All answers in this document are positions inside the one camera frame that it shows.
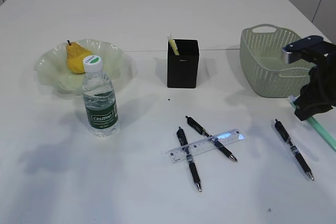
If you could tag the pale green ruffled glass plate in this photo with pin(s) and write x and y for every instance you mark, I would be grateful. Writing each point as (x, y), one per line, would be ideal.
(52, 69)

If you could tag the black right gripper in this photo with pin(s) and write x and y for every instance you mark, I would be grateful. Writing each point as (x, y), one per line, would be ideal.
(318, 96)

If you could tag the clear plastic ruler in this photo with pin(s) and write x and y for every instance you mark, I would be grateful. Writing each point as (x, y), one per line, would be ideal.
(202, 146)

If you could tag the clear water bottle green label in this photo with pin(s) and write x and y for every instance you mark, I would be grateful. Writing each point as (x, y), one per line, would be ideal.
(99, 98)

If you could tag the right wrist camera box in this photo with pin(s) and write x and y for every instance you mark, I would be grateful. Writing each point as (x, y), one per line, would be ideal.
(312, 49)

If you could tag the yellow utility knife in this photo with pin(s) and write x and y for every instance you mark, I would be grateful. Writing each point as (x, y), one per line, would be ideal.
(173, 44)

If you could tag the black square pen holder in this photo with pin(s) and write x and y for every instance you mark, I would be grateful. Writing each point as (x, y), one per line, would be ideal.
(182, 70)

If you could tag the black gel pen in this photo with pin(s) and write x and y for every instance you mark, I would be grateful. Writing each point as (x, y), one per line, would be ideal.
(192, 123)
(295, 151)
(193, 170)

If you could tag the yellow pear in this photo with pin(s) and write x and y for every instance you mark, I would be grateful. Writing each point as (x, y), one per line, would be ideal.
(75, 55)

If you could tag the green woven plastic basket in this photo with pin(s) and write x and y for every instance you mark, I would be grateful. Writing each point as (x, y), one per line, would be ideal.
(262, 65)

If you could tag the mint green utility knife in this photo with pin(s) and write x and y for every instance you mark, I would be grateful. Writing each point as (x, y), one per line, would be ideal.
(322, 132)

